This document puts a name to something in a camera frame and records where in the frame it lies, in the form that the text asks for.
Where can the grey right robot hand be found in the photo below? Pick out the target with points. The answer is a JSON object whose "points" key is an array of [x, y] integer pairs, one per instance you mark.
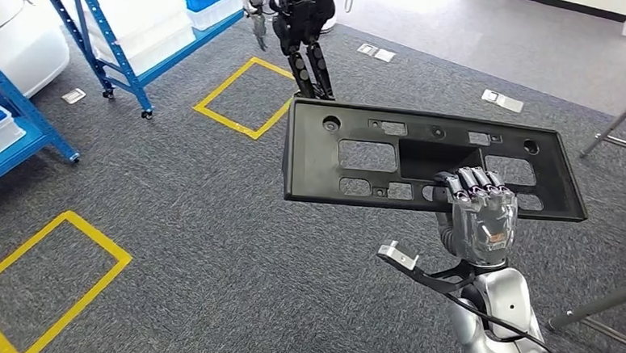
{"points": [[484, 227]]}

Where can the black plastic plate bracket part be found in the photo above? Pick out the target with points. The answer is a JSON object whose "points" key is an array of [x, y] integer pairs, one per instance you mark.
{"points": [[313, 164]]}

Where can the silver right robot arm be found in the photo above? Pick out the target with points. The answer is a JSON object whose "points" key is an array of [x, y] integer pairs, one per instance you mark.
{"points": [[505, 298]]}

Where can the blue metal shelf rack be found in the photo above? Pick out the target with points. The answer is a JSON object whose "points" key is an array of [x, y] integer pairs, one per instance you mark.
{"points": [[3, 159], [105, 30]]}

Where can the white floor plate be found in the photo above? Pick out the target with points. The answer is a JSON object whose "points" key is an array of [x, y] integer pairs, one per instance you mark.
{"points": [[513, 105], [385, 55]]}

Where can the grey floor socket plate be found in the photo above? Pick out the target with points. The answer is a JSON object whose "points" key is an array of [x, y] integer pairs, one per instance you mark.
{"points": [[367, 49], [74, 96], [493, 97]]}

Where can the black humanoid robot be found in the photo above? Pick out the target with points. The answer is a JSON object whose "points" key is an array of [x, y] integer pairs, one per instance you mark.
{"points": [[305, 14]]}

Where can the yellow floor tape square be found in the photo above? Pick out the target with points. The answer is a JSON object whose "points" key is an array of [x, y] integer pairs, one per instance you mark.
{"points": [[101, 239], [224, 123]]}

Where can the white car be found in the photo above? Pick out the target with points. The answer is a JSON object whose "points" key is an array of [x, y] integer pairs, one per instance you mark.
{"points": [[25, 53]]}

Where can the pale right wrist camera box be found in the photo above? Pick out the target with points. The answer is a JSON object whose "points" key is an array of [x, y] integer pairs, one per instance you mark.
{"points": [[400, 253]]}

